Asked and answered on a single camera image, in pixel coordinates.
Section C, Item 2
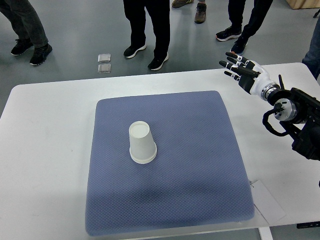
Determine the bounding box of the upper metal floor plate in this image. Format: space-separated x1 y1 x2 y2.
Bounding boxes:
97 53 111 63

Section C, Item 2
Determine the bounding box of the black table control panel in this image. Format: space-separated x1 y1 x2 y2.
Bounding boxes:
296 221 320 229

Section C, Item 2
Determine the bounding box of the person in black trousers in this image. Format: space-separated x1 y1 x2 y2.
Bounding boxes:
122 0 171 71

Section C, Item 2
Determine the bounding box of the person with dark sneakers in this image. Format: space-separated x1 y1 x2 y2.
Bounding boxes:
215 0 275 56

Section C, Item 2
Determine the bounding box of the blue grey foam cushion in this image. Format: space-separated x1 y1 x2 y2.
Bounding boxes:
85 90 255 236

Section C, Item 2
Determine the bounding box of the white paper tag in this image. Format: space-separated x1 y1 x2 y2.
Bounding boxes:
250 180 286 224

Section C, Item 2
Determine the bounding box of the person in blue jeans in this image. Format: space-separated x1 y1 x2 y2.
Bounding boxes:
302 19 320 80

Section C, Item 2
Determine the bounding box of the white paper cup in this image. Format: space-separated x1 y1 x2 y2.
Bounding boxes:
129 121 157 150
129 147 157 164

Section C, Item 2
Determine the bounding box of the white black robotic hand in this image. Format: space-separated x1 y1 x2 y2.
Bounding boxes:
219 52 280 101

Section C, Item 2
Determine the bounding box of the white paper cup on cushion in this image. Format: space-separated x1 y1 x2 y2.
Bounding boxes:
129 147 157 164

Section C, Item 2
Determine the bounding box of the white table leg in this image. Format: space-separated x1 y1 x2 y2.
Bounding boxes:
258 227 273 240

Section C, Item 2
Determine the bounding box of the person in grey trousers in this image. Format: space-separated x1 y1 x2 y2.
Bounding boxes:
0 0 52 66

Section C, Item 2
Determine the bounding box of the person with brown shoes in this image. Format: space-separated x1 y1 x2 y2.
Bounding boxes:
171 0 207 24

